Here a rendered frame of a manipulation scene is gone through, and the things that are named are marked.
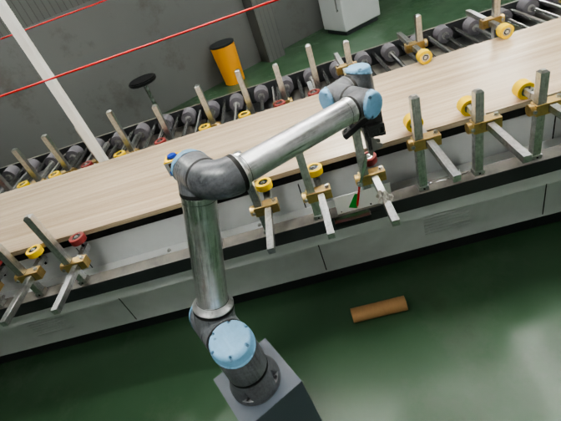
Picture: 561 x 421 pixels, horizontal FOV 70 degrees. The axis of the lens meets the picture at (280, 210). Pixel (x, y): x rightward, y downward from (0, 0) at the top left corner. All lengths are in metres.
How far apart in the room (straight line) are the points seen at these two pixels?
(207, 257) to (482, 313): 1.53
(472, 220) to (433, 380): 0.91
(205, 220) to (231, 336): 0.40
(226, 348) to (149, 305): 1.40
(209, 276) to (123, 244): 1.08
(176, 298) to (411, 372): 1.42
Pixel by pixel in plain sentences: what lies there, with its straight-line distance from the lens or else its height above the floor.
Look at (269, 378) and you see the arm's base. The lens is 1.52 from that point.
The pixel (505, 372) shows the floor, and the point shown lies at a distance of 2.20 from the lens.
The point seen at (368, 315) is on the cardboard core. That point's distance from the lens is 2.31.
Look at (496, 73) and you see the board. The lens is 2.45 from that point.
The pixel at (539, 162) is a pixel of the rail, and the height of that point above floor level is 0.69.
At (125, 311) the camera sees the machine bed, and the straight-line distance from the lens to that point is 2.80.
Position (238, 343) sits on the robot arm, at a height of 0.87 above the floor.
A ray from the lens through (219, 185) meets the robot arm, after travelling 1.10.
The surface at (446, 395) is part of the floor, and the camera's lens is 2.13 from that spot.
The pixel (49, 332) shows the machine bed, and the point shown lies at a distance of 3.11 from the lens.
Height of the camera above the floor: 1.92
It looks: 36 degrees down
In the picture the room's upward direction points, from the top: 21 degrees counter-clockwise
